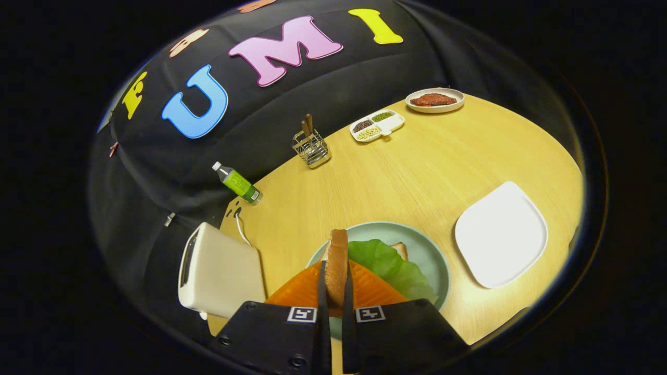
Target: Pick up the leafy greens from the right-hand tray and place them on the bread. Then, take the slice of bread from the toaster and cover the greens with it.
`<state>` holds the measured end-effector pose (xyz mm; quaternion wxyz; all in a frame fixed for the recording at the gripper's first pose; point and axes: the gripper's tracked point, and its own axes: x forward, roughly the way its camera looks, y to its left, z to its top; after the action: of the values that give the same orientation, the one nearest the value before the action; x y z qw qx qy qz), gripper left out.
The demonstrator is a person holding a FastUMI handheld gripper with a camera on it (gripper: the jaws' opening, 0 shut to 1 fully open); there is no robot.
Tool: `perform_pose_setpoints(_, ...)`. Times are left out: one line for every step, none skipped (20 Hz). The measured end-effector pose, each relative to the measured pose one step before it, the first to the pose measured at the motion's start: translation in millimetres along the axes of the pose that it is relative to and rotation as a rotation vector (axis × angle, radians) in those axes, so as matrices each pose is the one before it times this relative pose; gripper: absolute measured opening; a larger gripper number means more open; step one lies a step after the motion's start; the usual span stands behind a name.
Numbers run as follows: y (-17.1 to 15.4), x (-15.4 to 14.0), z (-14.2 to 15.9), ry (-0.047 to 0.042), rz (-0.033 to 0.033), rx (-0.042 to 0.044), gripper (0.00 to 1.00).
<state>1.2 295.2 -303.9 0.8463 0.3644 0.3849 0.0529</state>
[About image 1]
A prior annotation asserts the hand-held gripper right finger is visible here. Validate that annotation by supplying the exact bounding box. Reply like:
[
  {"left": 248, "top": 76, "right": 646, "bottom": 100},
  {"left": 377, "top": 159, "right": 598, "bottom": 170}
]
[{"left": 341, "top": 259, "right": 470, "bottom": 375}]

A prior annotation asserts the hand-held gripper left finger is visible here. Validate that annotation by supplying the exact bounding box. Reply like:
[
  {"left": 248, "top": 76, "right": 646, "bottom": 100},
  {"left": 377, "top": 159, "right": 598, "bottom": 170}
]
[{"left": 208, "top": 260, "right": 332, "bottom": 375}]

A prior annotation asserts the toasted bread slice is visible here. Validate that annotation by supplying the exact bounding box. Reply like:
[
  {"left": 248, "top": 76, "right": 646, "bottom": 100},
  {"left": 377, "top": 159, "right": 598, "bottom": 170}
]
[{"left": 324, "top": 229, "right": 349, "bottom": 318}]

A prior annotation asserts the green lettuce leaf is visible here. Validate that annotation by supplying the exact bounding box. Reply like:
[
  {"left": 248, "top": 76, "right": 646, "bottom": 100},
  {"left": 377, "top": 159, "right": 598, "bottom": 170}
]
[{"left": 348, "top": 239, "right": 438, "bottom": 304}]

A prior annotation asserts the mint green round plate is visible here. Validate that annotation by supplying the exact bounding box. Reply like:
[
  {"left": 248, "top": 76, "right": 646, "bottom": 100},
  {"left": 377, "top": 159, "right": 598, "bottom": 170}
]
[{"left": 306, "top": 221, "right": 451, "bottom": 342}]

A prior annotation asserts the cream white toaster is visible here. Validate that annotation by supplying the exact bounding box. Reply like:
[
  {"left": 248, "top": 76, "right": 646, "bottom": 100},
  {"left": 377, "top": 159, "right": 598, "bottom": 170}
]
[{"left": 178, "top": 222, "right": 267, "bottom": 319}]

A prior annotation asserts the green label drink bottle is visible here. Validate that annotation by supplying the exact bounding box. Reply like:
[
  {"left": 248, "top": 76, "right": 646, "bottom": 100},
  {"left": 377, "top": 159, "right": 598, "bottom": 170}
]
[{"left": 212, "top": 161, "right": 263, "bottom": 205}]

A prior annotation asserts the white square plate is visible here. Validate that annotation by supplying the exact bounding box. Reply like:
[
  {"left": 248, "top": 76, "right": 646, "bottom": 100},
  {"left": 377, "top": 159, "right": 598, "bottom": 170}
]
[{"left": 454, "top": 181, "right": 549, "bottom": 290}]

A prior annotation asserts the white divided bean dish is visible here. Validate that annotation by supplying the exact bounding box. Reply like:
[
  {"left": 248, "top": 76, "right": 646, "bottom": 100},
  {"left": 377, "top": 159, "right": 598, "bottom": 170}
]
[{"left": 349, "top": 109, "right": 406, "bottom": 143}]

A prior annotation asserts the black backdrop cloth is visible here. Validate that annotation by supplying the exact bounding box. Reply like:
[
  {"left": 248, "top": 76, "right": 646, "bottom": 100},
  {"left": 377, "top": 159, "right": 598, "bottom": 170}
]
[{"left": 89, "top": 0, "right": 574, "bottom": 334}]

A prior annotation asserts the round cream plate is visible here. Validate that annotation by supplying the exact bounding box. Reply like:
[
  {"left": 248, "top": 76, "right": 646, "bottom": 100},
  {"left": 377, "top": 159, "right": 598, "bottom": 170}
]
[{"left": 405, "top": 87, "right": 465, "bottom": 114}]

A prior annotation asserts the brown meat piece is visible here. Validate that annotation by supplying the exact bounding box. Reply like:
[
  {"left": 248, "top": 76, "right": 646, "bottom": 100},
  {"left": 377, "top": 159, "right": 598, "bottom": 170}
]
[{"left": 410, "top": 93, "right": 458, "bottom": 107}]

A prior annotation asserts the white toaster cable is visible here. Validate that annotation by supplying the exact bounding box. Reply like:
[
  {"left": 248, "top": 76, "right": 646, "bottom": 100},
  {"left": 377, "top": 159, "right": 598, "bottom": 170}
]
[{"left": 234, "top": 208, "right": 252, "bottom": 246}]

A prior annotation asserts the metal wire utensil holder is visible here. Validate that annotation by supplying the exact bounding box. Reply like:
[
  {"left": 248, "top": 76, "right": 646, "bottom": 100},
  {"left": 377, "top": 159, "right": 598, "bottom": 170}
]
[{"left": 292, "top": 129, "right": 332, "bottom": 169}]

